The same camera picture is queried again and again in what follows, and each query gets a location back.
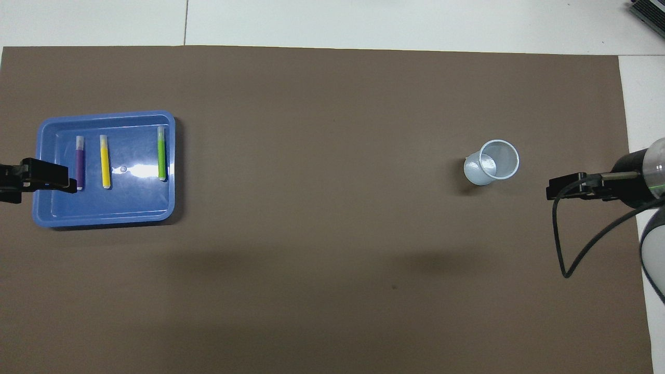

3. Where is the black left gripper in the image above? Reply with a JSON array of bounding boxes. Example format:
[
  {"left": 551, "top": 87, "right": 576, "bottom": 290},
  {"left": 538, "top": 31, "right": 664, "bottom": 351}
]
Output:
[{"left": 0, "top": 158, "right": 78, "bottom": 205}]

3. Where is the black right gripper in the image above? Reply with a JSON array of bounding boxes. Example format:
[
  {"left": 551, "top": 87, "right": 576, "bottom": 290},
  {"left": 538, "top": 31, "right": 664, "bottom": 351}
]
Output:
[{"left": 546, "top": 148, "right": 654, "bottom": 209}]

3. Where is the purple pen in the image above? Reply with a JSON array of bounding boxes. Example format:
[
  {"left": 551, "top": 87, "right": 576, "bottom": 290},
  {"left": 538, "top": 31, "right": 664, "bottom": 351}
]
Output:
[{"left": 75, "top": 136, "right": 86, "bottom": 191}]

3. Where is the yellow pen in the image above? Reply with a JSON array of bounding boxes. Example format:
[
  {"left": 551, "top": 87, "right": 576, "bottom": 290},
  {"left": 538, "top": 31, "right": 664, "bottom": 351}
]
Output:
[{"left": 100, "top": 135, "right": 112, "bottom": 190}]

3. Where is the green pen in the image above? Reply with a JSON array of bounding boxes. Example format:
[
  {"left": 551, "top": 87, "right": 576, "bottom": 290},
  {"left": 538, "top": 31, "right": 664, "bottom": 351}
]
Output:
[{"left": 157, "top": 126, "right": 168, "bottom": 182}]

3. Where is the blue plastic tray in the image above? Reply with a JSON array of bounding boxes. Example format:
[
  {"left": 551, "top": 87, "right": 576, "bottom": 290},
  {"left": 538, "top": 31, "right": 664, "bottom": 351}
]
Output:
[{"left": 32, "top": 110, "right": 176, "bottom": 228}]

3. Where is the clear plastic cup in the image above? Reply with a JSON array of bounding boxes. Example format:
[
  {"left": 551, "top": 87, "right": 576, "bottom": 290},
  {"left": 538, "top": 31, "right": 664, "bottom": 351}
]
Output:
[{"left": 464, "top": 139, "right": 520, "bottom": 186}]

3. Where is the grey metal device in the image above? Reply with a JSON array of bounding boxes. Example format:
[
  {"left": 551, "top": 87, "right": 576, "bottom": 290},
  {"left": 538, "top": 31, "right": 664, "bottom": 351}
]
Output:
[{"left": 630, "top": 0, "right": 665, "bottom": 38}]

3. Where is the brown table mat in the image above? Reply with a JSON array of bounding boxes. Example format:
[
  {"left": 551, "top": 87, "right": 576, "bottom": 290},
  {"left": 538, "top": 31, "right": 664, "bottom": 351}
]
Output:
[{"left": 0, "top": 46, "right": 654, "bottom": 374}]

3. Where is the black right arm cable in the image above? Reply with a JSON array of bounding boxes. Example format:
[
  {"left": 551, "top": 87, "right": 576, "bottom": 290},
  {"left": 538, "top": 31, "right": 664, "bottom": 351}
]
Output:
[{"left": 553, "top": 174, "right": 665, "bottom": 279}]

